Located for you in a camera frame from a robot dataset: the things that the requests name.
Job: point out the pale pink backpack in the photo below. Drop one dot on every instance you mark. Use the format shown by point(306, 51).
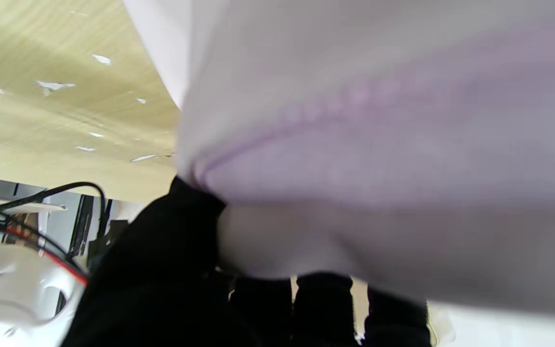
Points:
point(378, 120)

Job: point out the black robot stand post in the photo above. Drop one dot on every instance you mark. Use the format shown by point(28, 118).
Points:
point(85, 221)

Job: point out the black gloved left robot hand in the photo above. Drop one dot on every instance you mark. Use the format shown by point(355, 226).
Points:
point(152, 289)

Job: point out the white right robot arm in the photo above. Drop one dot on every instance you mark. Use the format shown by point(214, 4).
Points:
point(7, 294)

